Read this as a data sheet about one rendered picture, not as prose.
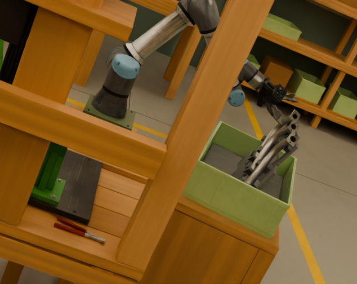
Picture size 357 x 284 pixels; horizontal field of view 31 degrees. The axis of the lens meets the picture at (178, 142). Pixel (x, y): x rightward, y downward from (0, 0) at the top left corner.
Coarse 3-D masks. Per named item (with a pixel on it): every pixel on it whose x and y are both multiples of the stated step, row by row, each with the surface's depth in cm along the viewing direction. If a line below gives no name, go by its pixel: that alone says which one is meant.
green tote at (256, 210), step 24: (240, 144) 312; (216, 168) 255; (288, 168) 311; (192, 192) 260; (216, 192) 258; (240, 192) 255; (264, 192) 254; (288, 192) 268; (240, 216) 258; (264, 216) 256
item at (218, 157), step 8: (216, 144) 314; (208, 152) 300; (216, 152) 304; (224, 152) 309; (232, 152) 313; (208, 160) 291; (216, 160) 295; (224, 160) 299; (232, 160) 304; (224, 168) 290; (232, 168) 294; (280, 176) 311; (272, 184) 297; (280, 184) 301; (272, 192) 288
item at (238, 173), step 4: (296, 132) 277; (284, 136) 279; (276, 156) 273; (272, 160) 274; (276, 160) 270; (244, 164) 282; (272, 164) 271; (240, 168) 282; (244, 168) 277; (236, 172) 283; (240, 172) 278; (244, 172) 273; (236, 176) 278; (240, 176) 273; (244, 176) 273
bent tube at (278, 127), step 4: (292, 112) 288; (296, 112) 288; (288, 116) 290; (292, 116) 287; (296, 116) 289; (284, 120) 293; (288, 120) 290; (296, 120) 287; (284, 124) 294; (276, 128) 296; (280, 128) 296; (272, 132) 296; (268, 136) 295; (264, 140) 295; (264, 144) 292; (256, 152) 291; (256, 156) 289
